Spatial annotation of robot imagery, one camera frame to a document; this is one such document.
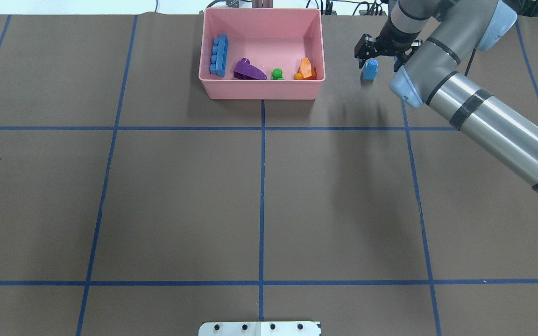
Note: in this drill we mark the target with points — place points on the green toy block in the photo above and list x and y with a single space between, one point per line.
277 74

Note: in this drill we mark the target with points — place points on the small blue toy block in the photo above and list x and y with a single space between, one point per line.
370 70

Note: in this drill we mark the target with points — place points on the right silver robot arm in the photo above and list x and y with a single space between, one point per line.
429 39

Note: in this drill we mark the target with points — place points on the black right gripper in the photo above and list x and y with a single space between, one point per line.
389 43

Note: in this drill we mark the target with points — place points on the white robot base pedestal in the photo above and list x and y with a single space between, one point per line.
259 328

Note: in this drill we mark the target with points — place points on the purple curved toy block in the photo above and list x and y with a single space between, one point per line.
243 69

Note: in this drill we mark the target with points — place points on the long blue studded block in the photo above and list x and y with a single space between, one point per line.
219 56

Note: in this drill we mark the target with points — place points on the pink plastic box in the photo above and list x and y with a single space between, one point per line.
270 38

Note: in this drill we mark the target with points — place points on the orange toy block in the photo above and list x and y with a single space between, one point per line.
306 70

